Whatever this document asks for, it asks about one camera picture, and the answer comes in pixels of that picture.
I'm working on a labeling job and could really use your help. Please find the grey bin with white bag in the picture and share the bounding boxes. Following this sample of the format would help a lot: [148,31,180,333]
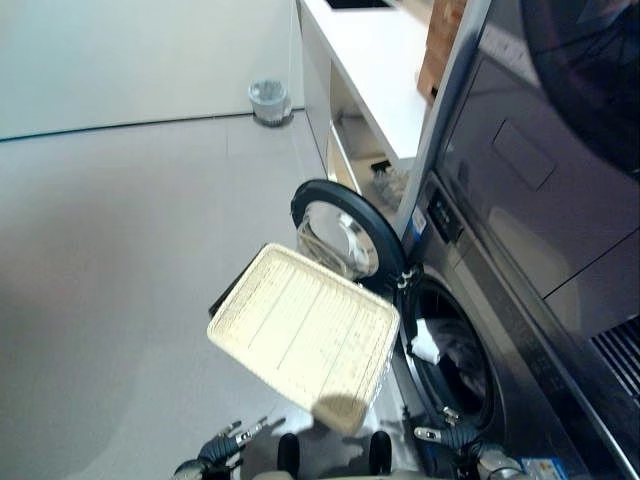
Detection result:
[248,78,294,128]

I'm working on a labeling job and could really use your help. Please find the cream plastic laundry basket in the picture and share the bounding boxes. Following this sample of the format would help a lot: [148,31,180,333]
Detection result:
[206,242,402,436]

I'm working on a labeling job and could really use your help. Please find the white cloth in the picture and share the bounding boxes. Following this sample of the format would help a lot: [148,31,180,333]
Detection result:
[409,319,444,365]

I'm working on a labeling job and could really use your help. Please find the black cooktop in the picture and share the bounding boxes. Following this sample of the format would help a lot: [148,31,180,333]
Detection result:
[324,0,397,11]

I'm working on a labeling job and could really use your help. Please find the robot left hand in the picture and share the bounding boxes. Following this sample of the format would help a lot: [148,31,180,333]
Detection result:
[197,417,287,474]

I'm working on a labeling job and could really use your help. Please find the blue energy label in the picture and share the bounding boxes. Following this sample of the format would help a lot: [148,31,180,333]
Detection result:
[519,456,557,480]

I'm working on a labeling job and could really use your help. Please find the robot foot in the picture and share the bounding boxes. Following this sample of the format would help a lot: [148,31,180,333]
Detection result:
[368,430,394,475]
[276,432,302,474]

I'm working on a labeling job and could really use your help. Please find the grey clothes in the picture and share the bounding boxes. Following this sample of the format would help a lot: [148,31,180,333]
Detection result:
[433,319,490,397]

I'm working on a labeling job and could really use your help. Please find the wooden block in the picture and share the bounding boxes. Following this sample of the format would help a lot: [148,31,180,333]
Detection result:
[417,0,469,104]

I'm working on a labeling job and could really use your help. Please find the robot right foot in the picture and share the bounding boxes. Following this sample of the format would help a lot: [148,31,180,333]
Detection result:
[368,430,394,475]

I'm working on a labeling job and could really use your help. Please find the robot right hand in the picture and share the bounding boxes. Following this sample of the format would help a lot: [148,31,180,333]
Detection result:
[413,404,482,467]

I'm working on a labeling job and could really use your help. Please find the round washing machine door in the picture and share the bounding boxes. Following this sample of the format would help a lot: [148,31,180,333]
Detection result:
[290,179,409,304]

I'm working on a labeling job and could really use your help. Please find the dark grey washer dryer tower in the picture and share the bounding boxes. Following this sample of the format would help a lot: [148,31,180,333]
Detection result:
[389,0,640,480]

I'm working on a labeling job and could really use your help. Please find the white counter cabinet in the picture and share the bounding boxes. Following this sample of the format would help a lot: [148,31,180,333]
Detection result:
[294,0,442,202]

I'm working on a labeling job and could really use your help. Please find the robot body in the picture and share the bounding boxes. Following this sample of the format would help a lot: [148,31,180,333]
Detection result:
[252,468,431,480]

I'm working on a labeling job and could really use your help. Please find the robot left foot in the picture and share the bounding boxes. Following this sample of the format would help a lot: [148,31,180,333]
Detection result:
[276,432,302,474]

